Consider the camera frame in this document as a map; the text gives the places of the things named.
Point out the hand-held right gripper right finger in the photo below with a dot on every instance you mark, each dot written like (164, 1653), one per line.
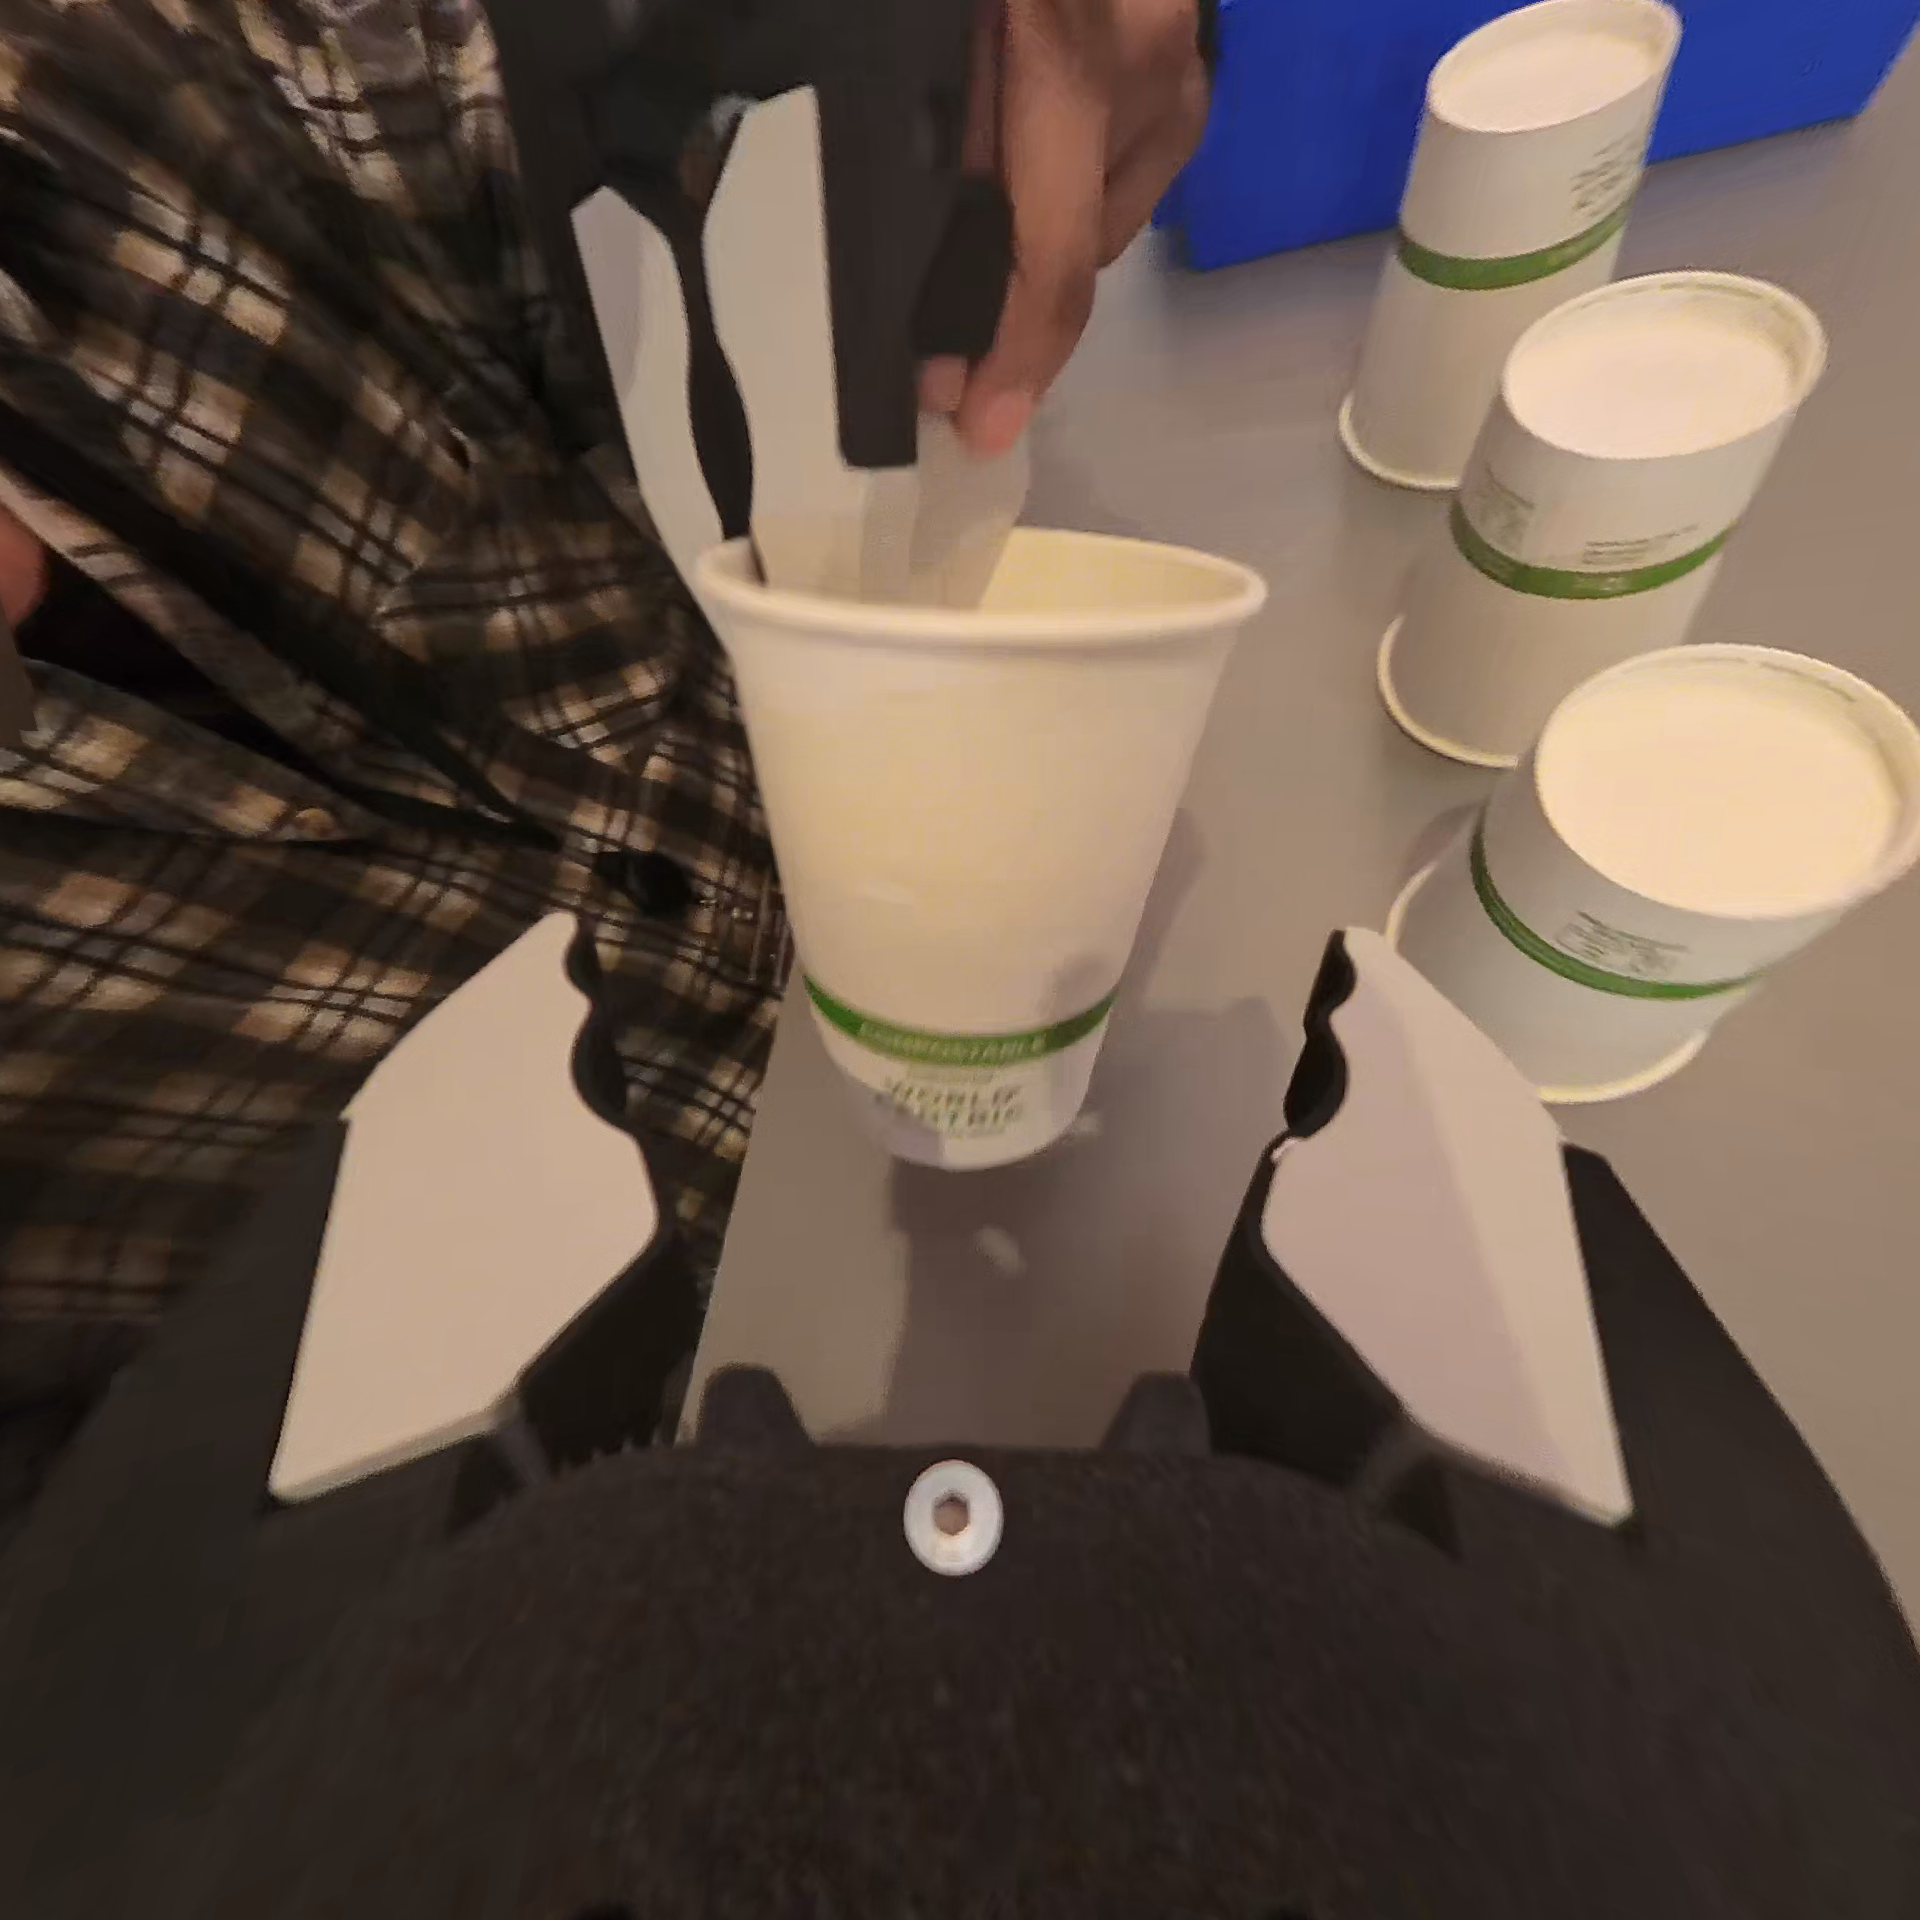
(1424, 1275)

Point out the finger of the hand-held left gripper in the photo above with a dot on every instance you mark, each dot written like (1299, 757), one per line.
(787, 299)
(629, 330)

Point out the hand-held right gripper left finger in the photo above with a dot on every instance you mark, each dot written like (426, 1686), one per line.
(465, 1259)

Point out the white paper cup green stripe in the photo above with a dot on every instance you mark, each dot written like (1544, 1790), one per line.
(1576, 600)
(1621, 961)
(1500, 299)
(960, 840)

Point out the blue plastic bin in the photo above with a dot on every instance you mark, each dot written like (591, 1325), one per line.
(1290, 120)

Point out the person's left hand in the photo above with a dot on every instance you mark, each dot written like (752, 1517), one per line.
(1096, 149)

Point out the person's plaid shirt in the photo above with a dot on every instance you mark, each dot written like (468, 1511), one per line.
(299, 600)

